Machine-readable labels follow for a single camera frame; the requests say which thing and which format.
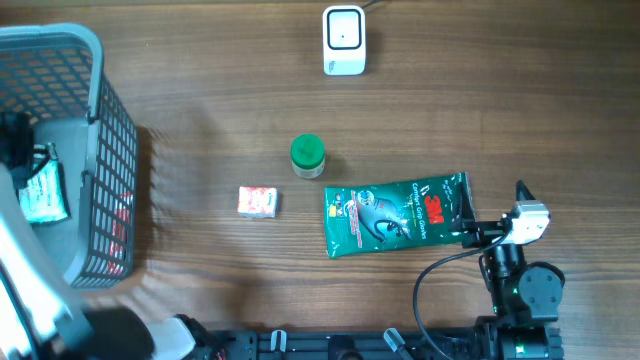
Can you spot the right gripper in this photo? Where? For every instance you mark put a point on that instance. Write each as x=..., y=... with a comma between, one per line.
x=463, y=220

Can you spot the green 3M gloves package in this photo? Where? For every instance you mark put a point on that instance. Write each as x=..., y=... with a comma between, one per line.
x=392, y=216

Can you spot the green lid jar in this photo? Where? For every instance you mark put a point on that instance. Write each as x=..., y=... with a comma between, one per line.
x=308, y=156

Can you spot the red white small box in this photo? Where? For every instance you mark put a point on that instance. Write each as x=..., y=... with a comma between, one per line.
x=259, y=202

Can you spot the light green wipes packet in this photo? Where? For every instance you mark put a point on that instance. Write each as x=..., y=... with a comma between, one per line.
x=42, y=200

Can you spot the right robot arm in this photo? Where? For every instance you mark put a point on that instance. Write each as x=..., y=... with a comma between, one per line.
x=525, y=295

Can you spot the white barcode scanner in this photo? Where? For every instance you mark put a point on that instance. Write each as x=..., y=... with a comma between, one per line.
x=344, y=40

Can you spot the red white flat package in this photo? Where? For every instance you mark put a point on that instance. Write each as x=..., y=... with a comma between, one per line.
x=119, y=227

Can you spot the grey plastic mesh basket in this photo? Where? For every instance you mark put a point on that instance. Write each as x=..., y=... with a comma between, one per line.
x=55, y=74

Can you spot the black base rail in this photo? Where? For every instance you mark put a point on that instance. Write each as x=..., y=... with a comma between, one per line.
x=350, y=345

